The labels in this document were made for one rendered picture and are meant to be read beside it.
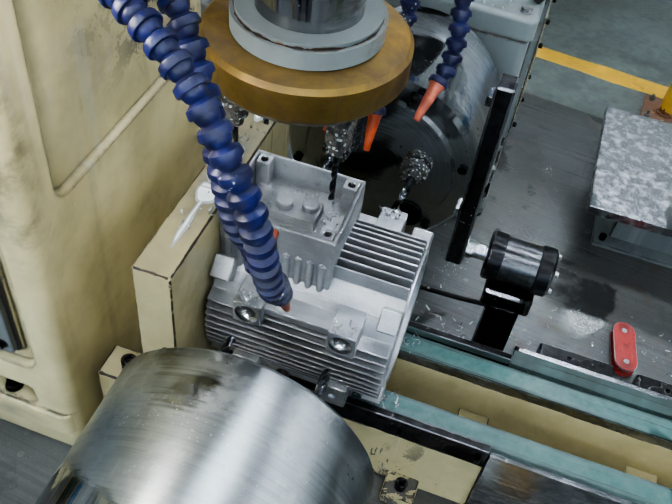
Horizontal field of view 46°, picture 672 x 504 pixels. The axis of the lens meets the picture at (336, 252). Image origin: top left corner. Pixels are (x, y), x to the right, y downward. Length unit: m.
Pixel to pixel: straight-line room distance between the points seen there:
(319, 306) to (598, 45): 2.83
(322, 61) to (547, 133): 0.97
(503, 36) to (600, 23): 2.56
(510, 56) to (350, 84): 0.55
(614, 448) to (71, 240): 0.67
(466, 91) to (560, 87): 2.21
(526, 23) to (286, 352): 0.56
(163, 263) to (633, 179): 0.81
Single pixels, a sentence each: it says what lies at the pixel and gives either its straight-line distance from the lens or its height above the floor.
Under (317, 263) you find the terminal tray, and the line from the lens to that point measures 0.78.
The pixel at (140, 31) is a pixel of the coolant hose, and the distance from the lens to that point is 0.49.
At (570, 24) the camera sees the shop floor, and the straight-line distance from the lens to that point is 3.62.
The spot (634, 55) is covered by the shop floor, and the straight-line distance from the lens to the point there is 3.54.
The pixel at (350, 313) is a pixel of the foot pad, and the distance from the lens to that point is 0.79.
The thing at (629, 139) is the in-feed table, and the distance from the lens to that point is 1.40.
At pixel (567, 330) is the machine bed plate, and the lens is 1.22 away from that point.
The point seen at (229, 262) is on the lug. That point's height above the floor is 1.09.
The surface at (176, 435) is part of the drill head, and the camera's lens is 0.61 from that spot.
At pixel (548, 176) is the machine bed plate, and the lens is 1.45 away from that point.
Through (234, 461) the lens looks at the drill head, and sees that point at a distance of 0.60.
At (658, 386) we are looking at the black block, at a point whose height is 0.86.
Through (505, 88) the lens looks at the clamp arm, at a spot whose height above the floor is 1.25.
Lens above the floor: 1.69
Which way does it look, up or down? 47 degrees down
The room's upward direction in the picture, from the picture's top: 8 degrees clockwise
